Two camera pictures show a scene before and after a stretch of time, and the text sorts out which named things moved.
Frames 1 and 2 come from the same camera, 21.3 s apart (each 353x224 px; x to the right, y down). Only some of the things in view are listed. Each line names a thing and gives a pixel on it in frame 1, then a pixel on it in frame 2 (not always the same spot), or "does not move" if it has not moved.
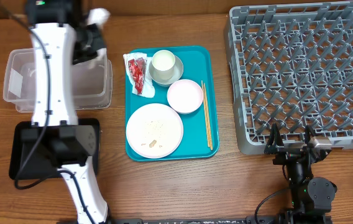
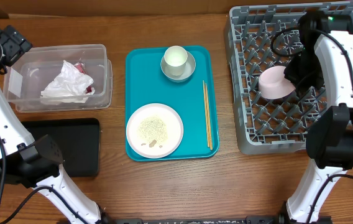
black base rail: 196,219 does not move
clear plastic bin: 93,87 does not move
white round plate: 151,122 does not move
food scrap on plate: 153,143 does not move
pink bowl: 184,96 to 273,83
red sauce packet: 137,68 to 82,67
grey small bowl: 178,71 to 179,74
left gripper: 100,43 to 14,45
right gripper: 274,144 to 300,82
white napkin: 148,89 to 70,85
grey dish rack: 294,65 does not move
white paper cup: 163,61 to 175,58
